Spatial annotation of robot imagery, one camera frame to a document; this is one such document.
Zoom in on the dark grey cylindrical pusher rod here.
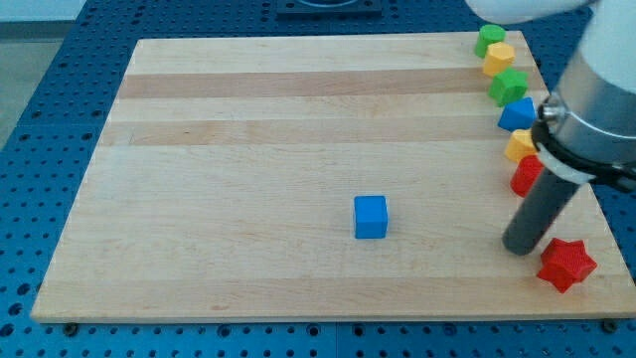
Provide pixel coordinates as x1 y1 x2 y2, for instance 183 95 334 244
502 169 580 256

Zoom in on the black ring clamp flange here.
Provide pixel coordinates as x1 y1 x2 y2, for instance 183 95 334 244
532 93 635 193

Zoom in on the blue cube block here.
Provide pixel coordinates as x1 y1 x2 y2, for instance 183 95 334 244
354 196 389 240

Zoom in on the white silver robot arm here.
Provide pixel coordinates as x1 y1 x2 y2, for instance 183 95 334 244
502 0 635 256

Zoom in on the blue triangular block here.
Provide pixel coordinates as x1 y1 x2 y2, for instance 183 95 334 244
498 97 537 131

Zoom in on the red cylinder block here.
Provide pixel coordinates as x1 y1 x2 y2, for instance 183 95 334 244
510 155 544 197

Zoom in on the green star block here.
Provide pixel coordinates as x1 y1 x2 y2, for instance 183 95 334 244
488 68 529 106

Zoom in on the yellow pentagon block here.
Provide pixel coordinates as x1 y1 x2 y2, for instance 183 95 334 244
504 129 537 163

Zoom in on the red star block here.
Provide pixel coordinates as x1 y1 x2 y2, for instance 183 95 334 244
537 238 597 293

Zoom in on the yellow hexagon block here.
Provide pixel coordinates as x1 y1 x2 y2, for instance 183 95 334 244
482 42 516 78

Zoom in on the green cylinder block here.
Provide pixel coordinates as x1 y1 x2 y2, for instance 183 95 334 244
473 24 506 59

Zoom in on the wooden board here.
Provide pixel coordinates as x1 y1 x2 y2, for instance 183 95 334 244
31 32 635 323

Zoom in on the dark square base plate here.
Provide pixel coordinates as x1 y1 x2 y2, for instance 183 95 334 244
275 0 383 18

